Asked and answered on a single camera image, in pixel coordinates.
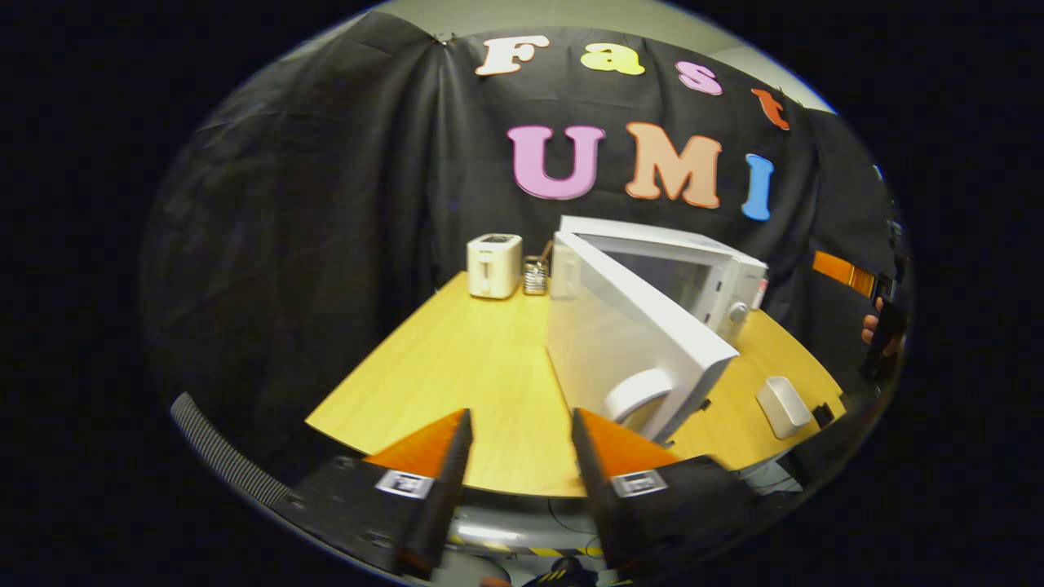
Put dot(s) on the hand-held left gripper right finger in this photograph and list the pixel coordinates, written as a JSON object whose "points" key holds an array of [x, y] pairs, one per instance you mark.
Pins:
{"points": [[595, 489]]}

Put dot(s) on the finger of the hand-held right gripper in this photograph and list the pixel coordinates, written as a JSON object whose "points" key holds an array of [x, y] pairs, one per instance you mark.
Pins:
{"points": [[840, 271]]}

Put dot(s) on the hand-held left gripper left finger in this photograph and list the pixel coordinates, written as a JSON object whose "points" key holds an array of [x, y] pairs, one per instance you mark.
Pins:
{"points": [[444, 489]]}

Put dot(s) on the white microwave oven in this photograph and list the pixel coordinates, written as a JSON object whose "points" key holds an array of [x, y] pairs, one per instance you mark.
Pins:
{"points": [[620, 334]]}

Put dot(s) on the white rectangular tray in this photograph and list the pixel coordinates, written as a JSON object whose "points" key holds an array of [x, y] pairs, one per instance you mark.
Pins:
{"points": [[783, 406]]}

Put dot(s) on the metal utensil holder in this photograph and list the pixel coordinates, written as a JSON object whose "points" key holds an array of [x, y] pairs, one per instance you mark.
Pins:
{"points": [[536, 275]]}

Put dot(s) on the white toaster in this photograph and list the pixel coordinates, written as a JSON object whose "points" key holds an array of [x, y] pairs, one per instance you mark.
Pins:
{"points": [[493, 265]]}

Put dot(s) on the black backdrop cloth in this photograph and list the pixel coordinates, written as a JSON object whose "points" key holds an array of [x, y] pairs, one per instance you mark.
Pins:
{"points": [[326, 244]]}

